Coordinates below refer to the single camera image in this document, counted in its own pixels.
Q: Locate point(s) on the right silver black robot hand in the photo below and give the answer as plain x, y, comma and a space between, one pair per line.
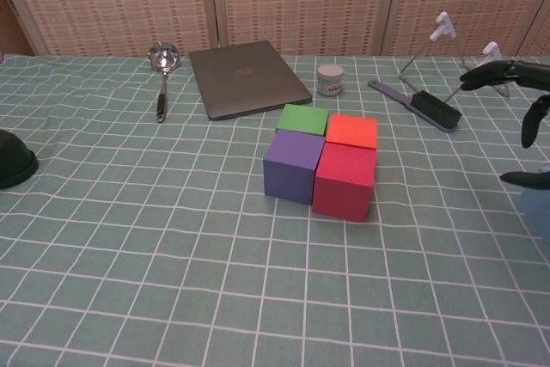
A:
498, 72

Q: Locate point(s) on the blue cube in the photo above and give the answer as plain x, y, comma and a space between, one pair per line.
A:
537, 212

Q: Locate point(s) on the orange cube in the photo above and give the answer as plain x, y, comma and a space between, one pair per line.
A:
352, 130

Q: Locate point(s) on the pink cube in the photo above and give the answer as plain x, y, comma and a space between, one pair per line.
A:
341, 191

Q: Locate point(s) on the green cube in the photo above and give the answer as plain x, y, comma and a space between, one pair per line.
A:
301, 120

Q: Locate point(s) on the purple cube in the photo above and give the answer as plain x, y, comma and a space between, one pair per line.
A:
288, 169

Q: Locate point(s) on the grey brush black bristles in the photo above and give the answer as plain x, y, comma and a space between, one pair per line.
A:
434, 111

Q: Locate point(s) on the small white jar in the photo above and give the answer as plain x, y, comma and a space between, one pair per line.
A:
330, 81

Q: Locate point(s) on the bamboo folding screen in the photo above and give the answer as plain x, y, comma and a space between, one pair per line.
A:
301, 1

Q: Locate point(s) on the grey closed laptop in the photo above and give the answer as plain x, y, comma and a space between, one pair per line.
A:
245, 79

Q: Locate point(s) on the green checked tablecloth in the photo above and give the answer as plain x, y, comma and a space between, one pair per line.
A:
172, 255

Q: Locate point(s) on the black dome-shaped object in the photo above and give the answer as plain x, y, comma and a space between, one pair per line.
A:
13, 160

